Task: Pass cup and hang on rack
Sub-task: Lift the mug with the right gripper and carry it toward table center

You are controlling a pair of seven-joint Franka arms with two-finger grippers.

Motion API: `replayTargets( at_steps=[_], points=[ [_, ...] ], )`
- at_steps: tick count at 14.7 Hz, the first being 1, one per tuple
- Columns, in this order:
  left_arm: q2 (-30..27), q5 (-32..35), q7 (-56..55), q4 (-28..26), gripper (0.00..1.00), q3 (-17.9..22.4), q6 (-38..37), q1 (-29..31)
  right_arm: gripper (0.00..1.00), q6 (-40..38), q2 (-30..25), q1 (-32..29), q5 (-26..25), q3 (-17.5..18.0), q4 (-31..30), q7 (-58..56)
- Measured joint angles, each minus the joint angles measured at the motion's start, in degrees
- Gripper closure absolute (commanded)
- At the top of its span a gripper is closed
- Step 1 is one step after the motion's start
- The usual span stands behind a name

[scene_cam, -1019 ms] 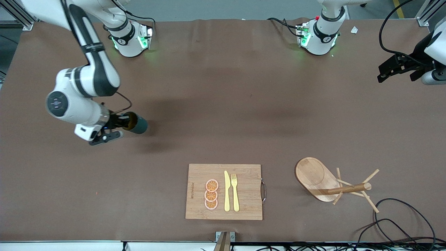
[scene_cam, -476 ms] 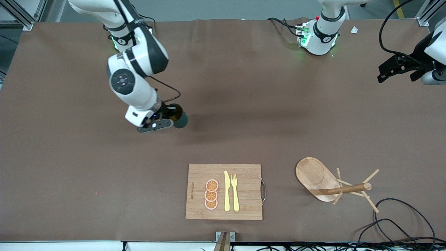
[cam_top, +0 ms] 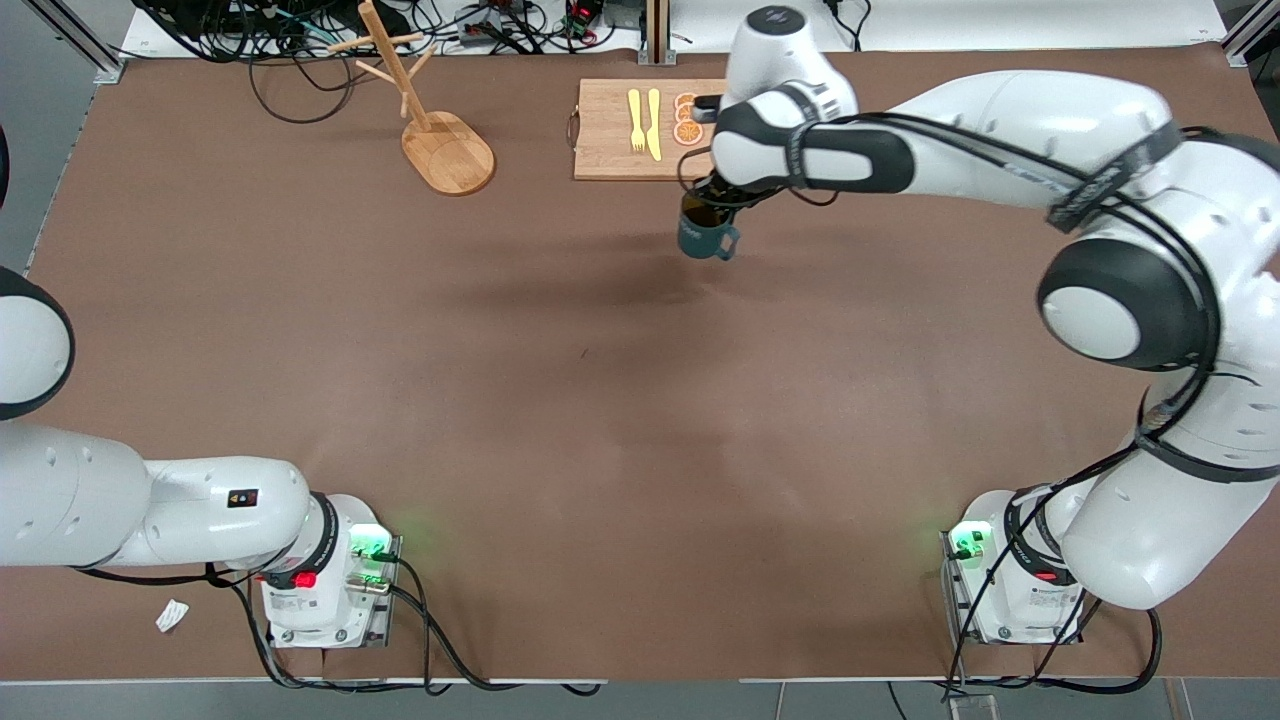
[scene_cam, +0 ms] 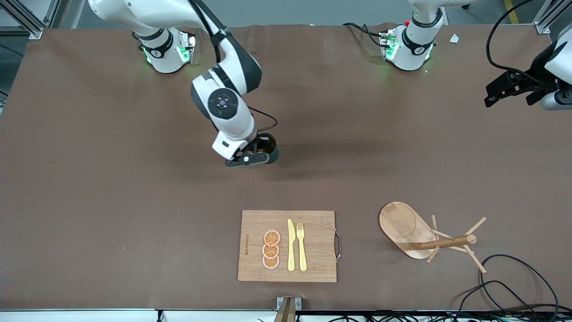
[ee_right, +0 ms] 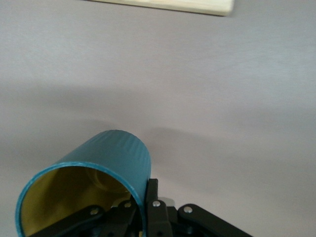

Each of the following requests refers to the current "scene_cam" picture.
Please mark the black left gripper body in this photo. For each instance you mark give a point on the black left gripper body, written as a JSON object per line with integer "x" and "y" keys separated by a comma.
{"x": 535, "y": 77}

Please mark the teal cup with yellow inside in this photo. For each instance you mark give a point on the teal cup with yellow inside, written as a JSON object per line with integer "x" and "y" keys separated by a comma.
{"x": 273, "y": 154}

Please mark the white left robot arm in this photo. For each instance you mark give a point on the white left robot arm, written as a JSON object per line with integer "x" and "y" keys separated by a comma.
{"x": 413, "y": 53}

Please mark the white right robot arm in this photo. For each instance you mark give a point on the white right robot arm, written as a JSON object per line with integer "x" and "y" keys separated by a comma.
{"x": 232, "y": 120}

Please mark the wooden mug rack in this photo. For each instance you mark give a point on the wooden mug rack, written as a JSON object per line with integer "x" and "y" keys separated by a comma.
{"x": 402, "y": 223}

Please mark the white paper scrap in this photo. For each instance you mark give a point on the white paper scrap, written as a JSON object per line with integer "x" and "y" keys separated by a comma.
{"x": 454, "y": 38}

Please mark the toy orange slice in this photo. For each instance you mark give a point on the toy orange slice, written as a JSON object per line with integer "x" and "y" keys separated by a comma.
{"x": 270, "y": 252}
{"x": 270, "y": 263}
{"x": 271, "y": 238}

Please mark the yellow plastic knife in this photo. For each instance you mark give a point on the yellow plastic knife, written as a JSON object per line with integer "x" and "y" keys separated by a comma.
{"x": 291, "y": 250}

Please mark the yellow plastic fork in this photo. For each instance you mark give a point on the yellow plastic fork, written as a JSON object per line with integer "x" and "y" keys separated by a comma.
{"x": 302, "y": 255}

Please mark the aluminium frame profile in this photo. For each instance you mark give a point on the aluminium frame profile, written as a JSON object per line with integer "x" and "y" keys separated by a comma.
{"x": 543, "y": 27}
{"x": 31, "y": 29}

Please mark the aluminium profile post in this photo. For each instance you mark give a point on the aluminium profile post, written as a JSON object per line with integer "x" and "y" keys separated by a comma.
{"x": 286, "y": 313}

